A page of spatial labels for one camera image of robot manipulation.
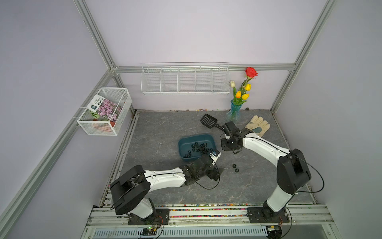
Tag black plastic scoop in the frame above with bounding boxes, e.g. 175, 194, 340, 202
200, 114, 223, 130

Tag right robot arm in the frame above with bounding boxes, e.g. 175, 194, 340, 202
219, 121, 313, 221

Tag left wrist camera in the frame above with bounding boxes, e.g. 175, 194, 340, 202
209, 150, 221, 164

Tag red and yellow flowers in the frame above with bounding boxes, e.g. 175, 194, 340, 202
230, 67, 258, 106

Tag pink flower packet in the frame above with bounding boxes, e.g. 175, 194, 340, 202
87, 95, 122, 122

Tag white wire basket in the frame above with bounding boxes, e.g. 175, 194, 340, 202
77, 87, 132, 136

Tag metal base rail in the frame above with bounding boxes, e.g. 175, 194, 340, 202
81, 203, 342, 239

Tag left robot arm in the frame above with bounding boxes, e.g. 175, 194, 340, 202
110, 151, 222, 221

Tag white wire wall shelf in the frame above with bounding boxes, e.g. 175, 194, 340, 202
140, 62, 231, 95

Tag cream work glove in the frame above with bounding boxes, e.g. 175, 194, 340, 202
245, 115, 270, 137

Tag teal plastic storage box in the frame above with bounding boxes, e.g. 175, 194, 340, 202
178, 134, 216, 162

